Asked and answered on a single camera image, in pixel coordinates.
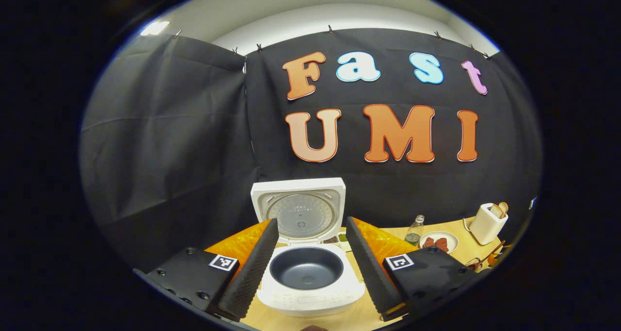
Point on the white oval plate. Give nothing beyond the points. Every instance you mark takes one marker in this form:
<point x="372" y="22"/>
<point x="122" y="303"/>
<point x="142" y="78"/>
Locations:
<point x="452" y="239"/>

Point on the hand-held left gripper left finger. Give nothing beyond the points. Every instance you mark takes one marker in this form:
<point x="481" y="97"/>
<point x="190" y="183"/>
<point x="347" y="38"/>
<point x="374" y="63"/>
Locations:
<point x="254" y="273"/>

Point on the white toaster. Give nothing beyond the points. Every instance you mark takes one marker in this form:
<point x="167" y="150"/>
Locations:
<point x="485" y="226"/>

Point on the white divided bean dish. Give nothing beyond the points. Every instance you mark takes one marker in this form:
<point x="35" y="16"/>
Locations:
<point x="339" y="239"/>

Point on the row of black cloth clips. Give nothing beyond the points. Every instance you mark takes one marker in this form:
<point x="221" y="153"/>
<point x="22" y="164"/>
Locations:
<point x="330" y="29"/>

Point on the white rice cooker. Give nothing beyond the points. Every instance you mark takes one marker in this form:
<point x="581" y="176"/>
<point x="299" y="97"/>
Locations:
<point x="310" y="292"/>

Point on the clear plastic water bottle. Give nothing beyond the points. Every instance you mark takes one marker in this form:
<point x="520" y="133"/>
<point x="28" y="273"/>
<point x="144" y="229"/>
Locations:
<point x="415" y="234"/>

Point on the ceiling light strip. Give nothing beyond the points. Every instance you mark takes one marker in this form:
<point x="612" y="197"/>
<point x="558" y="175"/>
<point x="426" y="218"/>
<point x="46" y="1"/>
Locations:
<point x="154" y="28"/>

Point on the brown meat piece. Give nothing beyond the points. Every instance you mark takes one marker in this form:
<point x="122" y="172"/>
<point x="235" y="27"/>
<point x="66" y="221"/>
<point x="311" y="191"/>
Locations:
<point x="429" y="243"/>
<point x="442" y="244"/>

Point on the bread slice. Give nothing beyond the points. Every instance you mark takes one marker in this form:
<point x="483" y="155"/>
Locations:
<point x="504" y="207"/>
<point x="497" y="211"/>

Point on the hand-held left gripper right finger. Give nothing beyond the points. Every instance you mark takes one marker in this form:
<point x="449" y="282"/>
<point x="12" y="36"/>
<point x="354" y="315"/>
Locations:
<point x="368" y="273"/>

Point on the brown wooden spoon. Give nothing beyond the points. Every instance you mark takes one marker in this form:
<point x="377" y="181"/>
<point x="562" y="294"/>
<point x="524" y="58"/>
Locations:
<point x="494" y="252"/>

